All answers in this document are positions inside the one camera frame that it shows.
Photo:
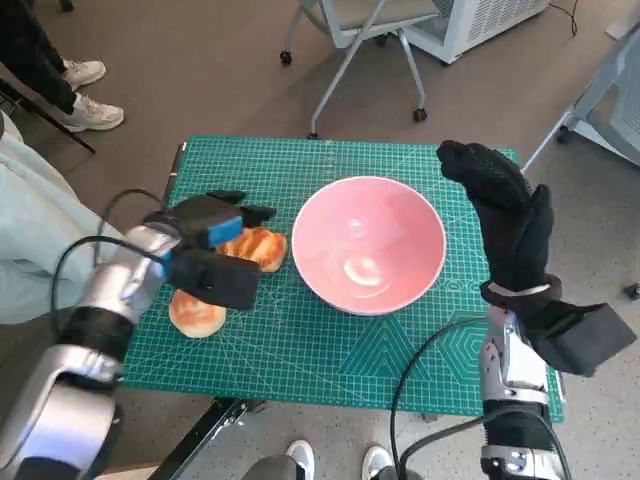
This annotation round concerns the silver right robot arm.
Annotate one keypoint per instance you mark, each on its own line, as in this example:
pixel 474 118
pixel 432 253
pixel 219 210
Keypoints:
pixel 515 360

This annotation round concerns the light blue metal chair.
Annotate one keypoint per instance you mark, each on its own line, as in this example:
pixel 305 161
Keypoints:
pixel 610 100

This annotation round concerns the white perforated cabinet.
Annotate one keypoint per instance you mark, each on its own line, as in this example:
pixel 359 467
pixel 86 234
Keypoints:
pixel 480 25

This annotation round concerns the black stand bar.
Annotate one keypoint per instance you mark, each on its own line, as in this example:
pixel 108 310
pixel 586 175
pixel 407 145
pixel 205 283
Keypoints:
pixel 75 138

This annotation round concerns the black caster wheel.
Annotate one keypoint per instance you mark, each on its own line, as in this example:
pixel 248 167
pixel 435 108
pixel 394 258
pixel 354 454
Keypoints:
pixel 633 291

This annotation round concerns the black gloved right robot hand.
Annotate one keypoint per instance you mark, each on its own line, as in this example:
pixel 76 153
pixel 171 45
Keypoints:
pixel 510 210

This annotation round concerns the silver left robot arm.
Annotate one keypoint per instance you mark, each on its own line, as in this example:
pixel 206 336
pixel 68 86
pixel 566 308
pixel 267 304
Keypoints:
pixel 115 280

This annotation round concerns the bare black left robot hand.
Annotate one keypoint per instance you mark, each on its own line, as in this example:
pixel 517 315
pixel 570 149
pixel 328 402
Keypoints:
pixel 205 215

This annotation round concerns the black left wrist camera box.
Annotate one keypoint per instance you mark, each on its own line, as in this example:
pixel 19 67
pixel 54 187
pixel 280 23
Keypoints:
pixel 220 282

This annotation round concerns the round toy bread bun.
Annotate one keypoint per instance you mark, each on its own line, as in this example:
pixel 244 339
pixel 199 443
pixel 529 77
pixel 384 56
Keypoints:
pixel 195 320

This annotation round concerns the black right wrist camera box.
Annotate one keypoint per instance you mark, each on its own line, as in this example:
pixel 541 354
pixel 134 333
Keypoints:
pixel 585 340

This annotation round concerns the white shoe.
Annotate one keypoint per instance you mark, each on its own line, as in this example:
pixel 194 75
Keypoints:
pixel 300 457
pixel 376 460

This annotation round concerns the green cutting mat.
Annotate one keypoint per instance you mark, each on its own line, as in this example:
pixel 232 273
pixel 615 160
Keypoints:
pixel 300 350

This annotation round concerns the twisted orange toy bread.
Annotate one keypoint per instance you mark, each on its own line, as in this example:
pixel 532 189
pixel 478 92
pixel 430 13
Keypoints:
pixel 265 250

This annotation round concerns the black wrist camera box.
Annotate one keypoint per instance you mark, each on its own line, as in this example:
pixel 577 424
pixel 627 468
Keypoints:
pixel 585 340
pixel 220 282

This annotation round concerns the grey office chair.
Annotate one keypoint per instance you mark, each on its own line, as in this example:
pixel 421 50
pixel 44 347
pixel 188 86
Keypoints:
pixel 360 17

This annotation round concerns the person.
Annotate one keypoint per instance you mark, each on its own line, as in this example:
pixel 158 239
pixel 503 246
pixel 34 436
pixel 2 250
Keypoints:
pixel 25 50
pixel 40 225

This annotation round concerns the dark grey leg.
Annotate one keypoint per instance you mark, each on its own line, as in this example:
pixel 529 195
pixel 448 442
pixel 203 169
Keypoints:
pixel 395 474
pixel 270 470

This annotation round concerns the pink bowl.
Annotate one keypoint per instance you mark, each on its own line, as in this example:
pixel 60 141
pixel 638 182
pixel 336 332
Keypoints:
pixel 365 235

